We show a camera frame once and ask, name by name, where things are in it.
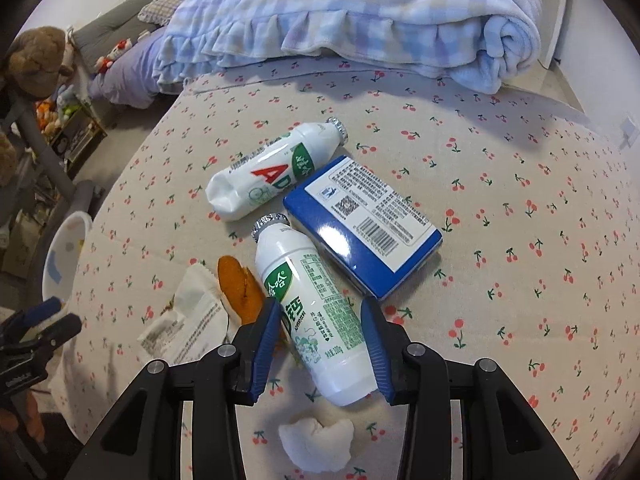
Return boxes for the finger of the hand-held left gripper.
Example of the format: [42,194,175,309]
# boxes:
[0,297,63,335]
[15,312,83,358]

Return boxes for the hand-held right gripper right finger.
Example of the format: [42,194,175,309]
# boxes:
[360,297,581,480]

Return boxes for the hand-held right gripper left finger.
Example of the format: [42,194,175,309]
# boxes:
[65,298,283,480]

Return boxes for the white plastic basket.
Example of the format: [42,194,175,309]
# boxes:
[42,211,93,306]

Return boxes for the white bottle green label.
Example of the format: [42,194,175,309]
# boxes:
[251,213,378,407]

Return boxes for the orange peel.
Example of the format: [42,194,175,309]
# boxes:
[216,255,281,356]

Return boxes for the white printed wrapper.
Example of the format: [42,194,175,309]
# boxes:
[137,262,241,366]

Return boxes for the white crumpled tissue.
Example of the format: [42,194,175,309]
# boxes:
[278,416,354,473]

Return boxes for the blue carton white label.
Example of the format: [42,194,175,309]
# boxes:
[283,155,444,302]

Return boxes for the white bottle red letters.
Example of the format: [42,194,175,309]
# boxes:
[206,116,349,222]

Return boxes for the wooden toy shelf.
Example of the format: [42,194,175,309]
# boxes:
[50,105,108,163]

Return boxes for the pile of plush toys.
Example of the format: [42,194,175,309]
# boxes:
[35,85,81,136]

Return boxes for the brown plush on stand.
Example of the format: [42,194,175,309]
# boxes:
[6,26,76,98]

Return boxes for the purple bed sheet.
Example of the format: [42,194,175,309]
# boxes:
[89,25,181,110]

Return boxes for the white cat plush toy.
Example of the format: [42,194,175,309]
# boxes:
[95,37,133,75]

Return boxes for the grey padded headboard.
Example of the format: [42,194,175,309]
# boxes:
[75,0,201,63]

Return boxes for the blue checked ruffled blanket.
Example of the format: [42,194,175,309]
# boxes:
[152,0,543,95]

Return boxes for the white room door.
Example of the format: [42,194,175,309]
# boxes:
[542,0,571,68]

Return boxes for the white wall socket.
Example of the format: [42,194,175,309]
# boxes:
[617,115,640,150]

